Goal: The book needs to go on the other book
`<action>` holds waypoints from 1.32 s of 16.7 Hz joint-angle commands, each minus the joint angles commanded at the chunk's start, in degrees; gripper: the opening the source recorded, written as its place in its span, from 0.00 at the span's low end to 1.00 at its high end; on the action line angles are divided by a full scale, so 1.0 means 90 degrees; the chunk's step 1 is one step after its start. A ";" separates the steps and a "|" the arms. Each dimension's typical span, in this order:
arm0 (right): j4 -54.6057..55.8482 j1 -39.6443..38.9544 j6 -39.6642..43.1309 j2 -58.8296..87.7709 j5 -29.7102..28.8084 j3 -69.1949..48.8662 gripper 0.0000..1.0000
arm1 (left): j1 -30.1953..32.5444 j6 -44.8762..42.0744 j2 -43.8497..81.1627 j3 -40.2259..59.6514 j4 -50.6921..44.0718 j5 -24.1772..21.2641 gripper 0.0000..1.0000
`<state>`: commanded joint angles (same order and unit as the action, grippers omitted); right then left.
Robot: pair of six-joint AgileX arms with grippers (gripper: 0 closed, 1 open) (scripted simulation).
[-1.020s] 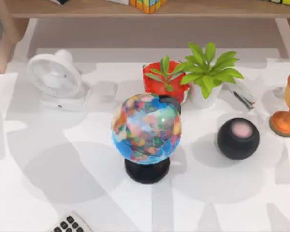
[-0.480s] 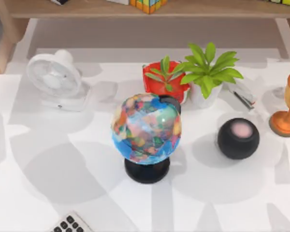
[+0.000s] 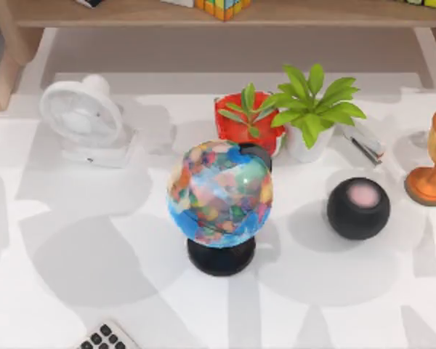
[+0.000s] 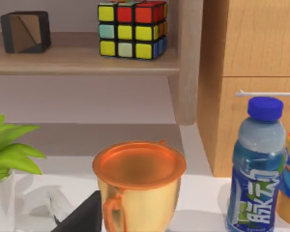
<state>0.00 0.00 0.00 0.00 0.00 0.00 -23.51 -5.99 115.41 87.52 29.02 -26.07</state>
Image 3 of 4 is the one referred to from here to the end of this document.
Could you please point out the colourful globe on black stand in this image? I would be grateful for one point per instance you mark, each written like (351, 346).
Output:
(218, 189)

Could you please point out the colourful puzzle cube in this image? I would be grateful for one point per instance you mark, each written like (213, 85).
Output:
(223, 7)

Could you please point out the white calculator with black keys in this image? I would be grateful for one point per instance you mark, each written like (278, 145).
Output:
(107, 336)

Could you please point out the wooden shelf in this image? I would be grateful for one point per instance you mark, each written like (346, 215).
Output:
(218, 18)

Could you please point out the green and yellow puzzle cube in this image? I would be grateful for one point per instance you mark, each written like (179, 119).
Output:
(423, 3)

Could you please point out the white stapler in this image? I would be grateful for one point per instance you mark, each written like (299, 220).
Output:
(365, 143)

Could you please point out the white and black box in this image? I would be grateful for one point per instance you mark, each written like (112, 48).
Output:
(91, 3)

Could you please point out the white desk fan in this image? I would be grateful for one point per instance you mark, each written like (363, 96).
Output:
(80, 120)

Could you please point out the red plant pot with plant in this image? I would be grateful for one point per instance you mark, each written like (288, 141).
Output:
(240, 120)

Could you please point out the white plant pot with plant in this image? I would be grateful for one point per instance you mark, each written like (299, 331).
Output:
(309, 141)

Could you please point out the black round speaker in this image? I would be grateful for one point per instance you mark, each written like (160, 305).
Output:
(358, 208)

